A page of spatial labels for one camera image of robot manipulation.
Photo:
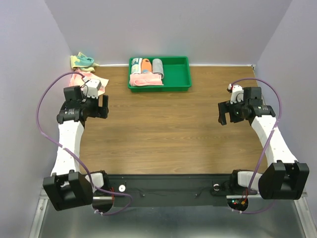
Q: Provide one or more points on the pink towel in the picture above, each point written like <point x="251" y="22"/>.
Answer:
<point x="145" y="79"/>
<point x="76" y="79"/>

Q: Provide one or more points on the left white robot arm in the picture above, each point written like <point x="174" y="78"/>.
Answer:
<point x="66" y="187"/>

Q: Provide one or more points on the pink rolled towel in tray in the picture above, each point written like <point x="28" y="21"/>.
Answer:
<point x="145" y="79"/>

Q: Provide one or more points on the orange rolled towel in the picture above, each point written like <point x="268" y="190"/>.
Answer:
<point x="146" y="66"/>

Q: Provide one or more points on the white green rolled towel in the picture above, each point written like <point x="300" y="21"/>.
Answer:
<point x="136" y="66"/>

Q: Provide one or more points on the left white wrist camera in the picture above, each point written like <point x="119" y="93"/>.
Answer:
<point x="93" y="86"/>

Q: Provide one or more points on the aluminium frame rail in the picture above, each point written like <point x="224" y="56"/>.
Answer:
<point x="70" y="223"/>

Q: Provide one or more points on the green plastic tray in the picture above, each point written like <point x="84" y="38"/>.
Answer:
<point x="177" y="77"/>

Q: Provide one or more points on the grey rolled towel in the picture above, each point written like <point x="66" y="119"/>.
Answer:
<point x="157" y="67"/>

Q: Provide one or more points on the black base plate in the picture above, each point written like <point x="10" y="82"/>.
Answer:
<point x="169" y="191"/>

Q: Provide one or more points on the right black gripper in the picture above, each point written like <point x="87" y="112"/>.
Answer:
<point x="226" y="106"/>

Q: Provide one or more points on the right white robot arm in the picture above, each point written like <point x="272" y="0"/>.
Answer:
<point x="285" y="177"/>

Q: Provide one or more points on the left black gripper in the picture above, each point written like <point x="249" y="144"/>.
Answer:
<point x="101" y="111"/>

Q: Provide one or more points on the yellow green crumpled towel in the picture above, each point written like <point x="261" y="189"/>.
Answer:
<point x="83" y="63"/>

